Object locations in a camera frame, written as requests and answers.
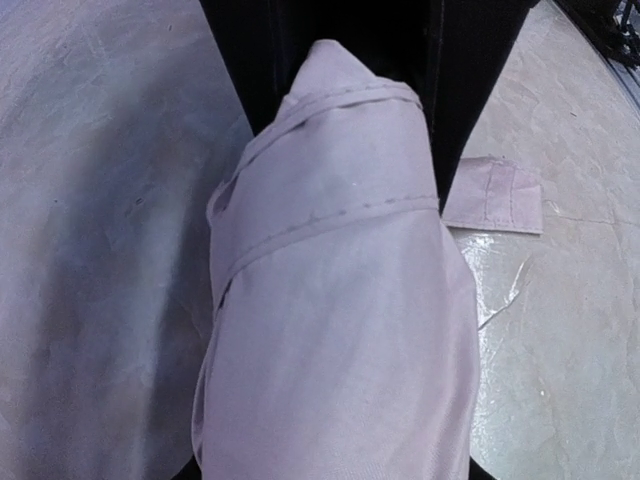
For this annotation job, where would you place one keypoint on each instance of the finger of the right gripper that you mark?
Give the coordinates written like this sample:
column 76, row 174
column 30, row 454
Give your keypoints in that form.
column 263, row 43
column 450, row 52

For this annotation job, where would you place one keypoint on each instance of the pink and black umbrella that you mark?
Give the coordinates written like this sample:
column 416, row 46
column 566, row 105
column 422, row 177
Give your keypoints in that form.
column 345, row 340

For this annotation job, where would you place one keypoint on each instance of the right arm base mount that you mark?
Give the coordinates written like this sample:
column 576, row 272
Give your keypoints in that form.
column 596, row 20

